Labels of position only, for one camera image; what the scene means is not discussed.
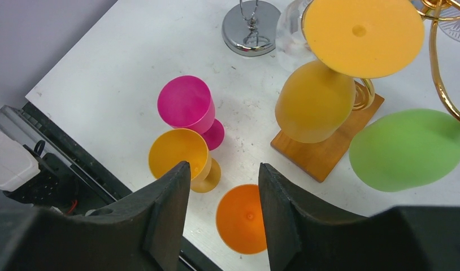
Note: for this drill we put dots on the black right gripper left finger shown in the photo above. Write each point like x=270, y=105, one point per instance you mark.
x=142, y=231

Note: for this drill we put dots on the clear small wine glass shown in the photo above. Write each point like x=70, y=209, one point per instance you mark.
x=292, y=49

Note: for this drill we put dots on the green plastic wine glass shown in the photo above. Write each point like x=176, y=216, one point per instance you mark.
x=406, y=149

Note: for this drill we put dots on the gold wire glass rack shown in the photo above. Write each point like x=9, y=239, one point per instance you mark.
x=319, y=159

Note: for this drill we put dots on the clear patterned wine glass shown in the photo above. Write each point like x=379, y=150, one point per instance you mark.
x=449, y=9

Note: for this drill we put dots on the yellow wine glass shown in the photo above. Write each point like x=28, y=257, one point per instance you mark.
x=182, y=144
x=350, y=39

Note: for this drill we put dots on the silver wire glass rack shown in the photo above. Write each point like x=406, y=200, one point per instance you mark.
x=249, y=28

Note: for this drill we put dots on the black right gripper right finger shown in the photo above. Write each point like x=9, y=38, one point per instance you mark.
x=304, y=232

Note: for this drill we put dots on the orange plastic wine glass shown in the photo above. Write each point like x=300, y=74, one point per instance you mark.
x=239, y=220

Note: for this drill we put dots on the pink plastic wine glass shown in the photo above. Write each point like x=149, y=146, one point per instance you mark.
x=186, y=102

